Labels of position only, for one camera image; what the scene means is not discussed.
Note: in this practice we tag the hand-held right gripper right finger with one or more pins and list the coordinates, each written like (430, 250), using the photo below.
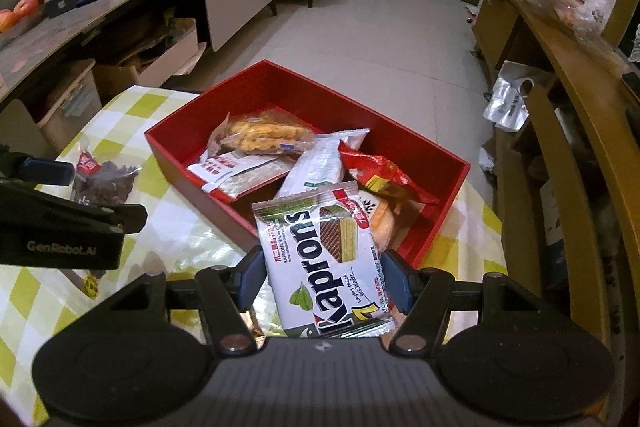
(397, 279)

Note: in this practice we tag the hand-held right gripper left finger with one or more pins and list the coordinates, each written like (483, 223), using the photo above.
(250, 279)

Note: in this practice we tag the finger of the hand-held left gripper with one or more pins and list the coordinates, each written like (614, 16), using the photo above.
(45, 171)
(75, 209)

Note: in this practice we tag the orange bread packet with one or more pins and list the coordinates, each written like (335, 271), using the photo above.
(385, 222)

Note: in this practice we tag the green white wafer packet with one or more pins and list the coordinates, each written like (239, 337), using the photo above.
(320, 267)

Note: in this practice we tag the white red-print snack packet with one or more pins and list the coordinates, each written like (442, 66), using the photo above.
(235, 172)

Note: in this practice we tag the red snack packet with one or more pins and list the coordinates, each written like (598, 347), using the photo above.
(380, 172)

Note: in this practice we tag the long white snack packet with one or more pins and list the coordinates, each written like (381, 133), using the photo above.
(320, 162)

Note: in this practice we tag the clear cookie packet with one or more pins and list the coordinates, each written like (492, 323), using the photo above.
(265, 132)

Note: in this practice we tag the red cardboard box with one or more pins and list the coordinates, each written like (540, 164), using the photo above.
(300, 94)

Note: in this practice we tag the dark dried fruit packet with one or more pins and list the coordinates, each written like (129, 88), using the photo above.
(107, 184)

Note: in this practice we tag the clear packet yellow label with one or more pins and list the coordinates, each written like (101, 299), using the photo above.
(91, 286)

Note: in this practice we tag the beige storage bin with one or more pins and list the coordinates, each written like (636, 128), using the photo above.
(70, 107)

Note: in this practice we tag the green checked tablecloth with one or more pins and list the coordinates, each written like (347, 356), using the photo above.
(165, 227)

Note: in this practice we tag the red apple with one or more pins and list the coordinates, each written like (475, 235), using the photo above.
(26, 8)
(7, 21)

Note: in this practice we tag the open cardboard box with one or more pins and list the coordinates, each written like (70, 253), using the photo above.
(165, 62)

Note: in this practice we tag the black box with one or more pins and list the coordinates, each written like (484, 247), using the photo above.
(61, 4)

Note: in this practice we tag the silver foil bag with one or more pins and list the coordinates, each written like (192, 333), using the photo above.
(507, 99)

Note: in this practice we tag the wooden shelf unit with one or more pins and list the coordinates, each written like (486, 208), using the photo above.
(575, 57)

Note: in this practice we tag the clear plastic bag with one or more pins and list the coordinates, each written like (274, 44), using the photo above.
(590, 14)

